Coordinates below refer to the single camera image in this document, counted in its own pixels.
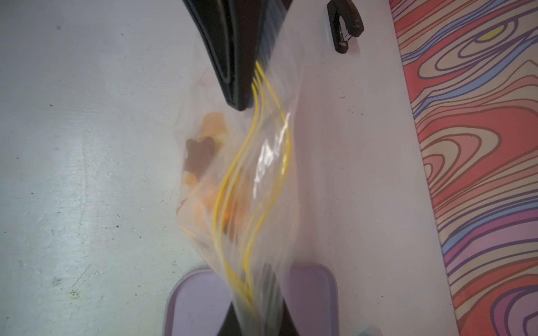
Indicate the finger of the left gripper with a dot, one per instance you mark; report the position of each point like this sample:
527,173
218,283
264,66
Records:
230,30

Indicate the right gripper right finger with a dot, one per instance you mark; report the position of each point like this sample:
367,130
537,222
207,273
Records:
287,326

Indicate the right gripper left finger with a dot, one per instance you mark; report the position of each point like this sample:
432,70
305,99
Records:
230,325

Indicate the brown star cookie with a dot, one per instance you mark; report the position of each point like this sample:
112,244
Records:
199,155

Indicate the clear resealable plastic bag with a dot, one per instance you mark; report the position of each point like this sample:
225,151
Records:
242,215

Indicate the lavender plastic tray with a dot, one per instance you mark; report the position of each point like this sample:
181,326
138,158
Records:
200,301

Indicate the black stapler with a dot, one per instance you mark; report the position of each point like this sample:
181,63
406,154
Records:
345,23

